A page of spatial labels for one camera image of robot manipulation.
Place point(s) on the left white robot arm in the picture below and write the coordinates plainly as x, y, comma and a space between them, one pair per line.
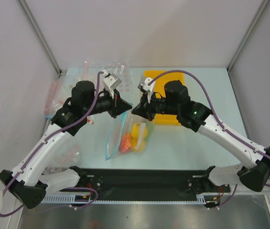
27, 181

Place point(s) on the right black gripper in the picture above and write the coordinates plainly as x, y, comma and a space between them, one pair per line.
147, 109

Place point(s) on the pile of spare zip bags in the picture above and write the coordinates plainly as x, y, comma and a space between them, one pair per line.
69, 153

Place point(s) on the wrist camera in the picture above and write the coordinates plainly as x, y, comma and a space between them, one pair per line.
110, 82
146, 86

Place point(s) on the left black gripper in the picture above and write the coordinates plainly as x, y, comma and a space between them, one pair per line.
118, 105

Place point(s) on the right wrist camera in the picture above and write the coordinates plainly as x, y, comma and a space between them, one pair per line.
146, 86

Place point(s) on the green toy cucumber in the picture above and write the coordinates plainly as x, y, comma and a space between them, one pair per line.
150, 127

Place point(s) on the clear blue-zipper bag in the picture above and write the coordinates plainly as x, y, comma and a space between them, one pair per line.
122, 126

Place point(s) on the red toy mango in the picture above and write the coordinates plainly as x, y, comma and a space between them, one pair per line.
125, 143

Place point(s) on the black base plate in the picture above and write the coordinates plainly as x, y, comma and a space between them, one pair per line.
147, 185

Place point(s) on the yellow toy lemon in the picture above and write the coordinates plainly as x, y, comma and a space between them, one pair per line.
139, 129

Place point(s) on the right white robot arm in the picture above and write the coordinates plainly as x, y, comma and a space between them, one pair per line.
253, 171

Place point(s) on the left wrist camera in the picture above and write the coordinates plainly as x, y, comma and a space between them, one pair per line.
110, 82

